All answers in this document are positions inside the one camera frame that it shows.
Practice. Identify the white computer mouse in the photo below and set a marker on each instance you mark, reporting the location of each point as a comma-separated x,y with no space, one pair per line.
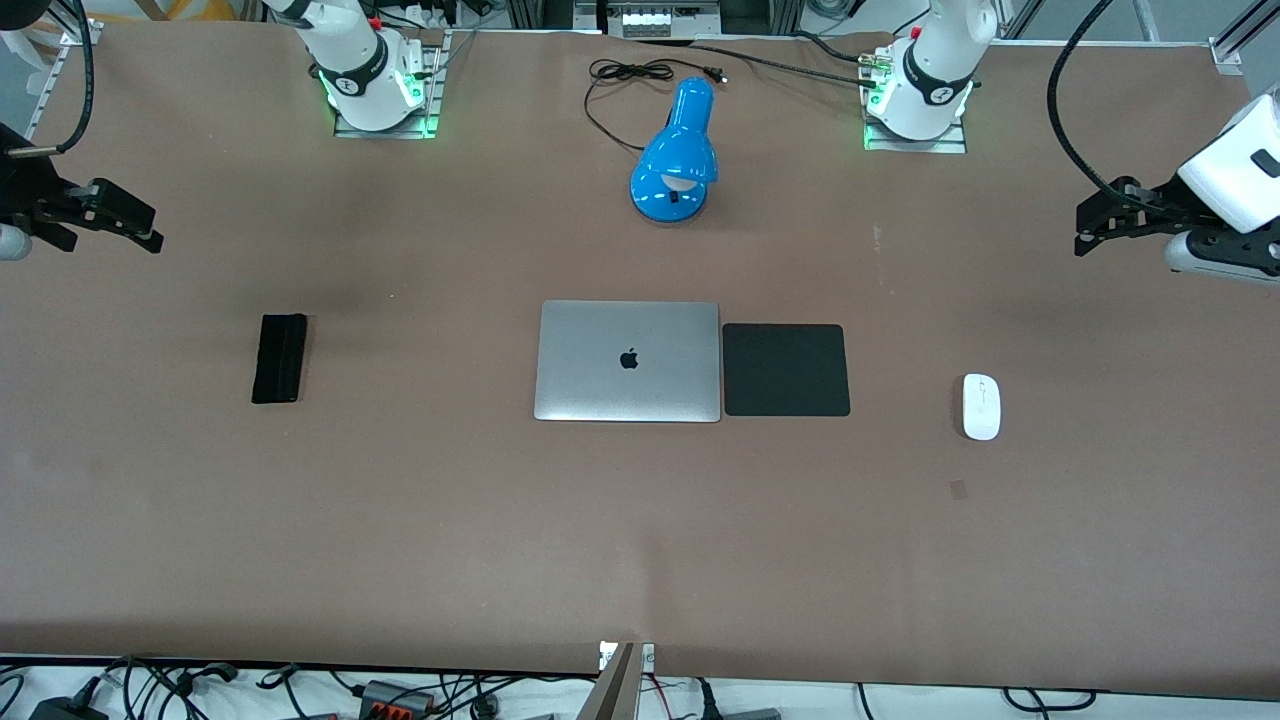
981,408

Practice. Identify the black floor plug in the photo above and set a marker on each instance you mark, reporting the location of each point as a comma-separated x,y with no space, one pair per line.
706,700

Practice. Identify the black square mouse pad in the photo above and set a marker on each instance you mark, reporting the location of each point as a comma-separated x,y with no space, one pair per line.
786,370

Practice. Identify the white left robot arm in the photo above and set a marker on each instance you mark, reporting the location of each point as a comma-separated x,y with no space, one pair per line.
930,70

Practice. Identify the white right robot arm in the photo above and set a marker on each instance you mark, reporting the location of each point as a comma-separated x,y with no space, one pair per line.
350,50

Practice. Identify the black smartphone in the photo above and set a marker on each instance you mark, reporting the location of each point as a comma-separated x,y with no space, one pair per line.
279,358

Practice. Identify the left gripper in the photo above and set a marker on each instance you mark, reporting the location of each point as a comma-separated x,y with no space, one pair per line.
1161,203

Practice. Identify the white power strip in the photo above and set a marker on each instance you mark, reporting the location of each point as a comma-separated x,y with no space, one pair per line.
655,20

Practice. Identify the black power adapter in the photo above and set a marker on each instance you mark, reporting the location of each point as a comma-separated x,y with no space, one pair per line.
60,710

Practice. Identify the blue desk lamp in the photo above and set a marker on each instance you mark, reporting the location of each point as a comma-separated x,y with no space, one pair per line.
680,150

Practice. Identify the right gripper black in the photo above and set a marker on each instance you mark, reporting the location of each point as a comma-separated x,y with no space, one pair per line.
27,192

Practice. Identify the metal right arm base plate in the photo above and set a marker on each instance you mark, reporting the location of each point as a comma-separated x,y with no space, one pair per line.
345,130

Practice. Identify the silver closed laptop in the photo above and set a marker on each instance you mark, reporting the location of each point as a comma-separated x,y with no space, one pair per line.
627,385

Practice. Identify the grey box with orange connectors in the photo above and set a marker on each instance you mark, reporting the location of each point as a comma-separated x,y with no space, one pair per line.
380,692

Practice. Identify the aluminium frame profile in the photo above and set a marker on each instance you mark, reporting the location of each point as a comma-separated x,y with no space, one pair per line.
1240,45

